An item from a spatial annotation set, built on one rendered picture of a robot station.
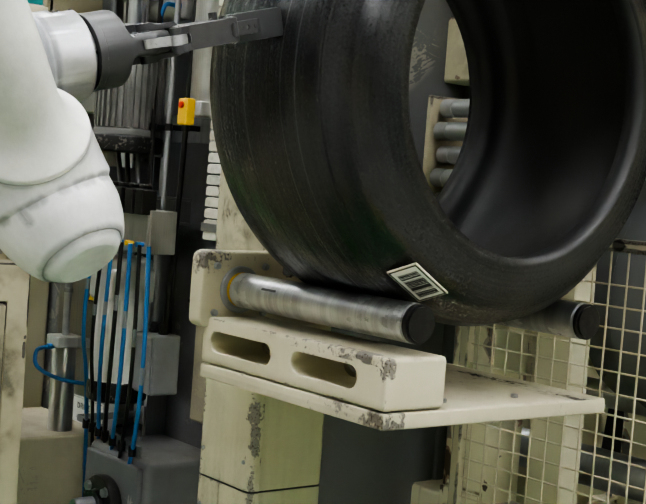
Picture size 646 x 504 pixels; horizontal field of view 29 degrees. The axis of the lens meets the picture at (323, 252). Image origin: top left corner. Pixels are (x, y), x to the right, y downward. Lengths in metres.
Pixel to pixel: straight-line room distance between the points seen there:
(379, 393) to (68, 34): 0.50
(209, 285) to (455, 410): 0.38
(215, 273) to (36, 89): 0.68
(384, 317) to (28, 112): 0.54
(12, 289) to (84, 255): 0.83
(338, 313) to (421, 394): 0.14
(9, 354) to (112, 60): 0.75
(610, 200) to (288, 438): 0.55
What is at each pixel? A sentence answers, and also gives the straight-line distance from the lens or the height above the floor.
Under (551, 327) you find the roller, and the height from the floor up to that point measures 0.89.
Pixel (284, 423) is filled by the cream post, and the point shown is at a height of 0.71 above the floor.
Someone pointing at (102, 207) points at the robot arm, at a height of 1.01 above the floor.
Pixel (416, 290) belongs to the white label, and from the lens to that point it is 1.38.
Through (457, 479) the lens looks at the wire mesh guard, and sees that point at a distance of 2.00.
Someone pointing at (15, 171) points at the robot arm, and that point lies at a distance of 1.01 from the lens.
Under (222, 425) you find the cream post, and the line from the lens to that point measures 1.77.
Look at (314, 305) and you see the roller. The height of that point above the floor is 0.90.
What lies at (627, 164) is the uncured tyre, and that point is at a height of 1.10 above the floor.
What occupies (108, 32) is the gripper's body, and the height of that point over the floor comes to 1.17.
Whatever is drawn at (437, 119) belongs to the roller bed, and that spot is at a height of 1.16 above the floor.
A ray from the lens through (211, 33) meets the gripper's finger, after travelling 1.26.
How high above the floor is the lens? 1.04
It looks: 3 degrees down
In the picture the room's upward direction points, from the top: 4 degrees clockwise
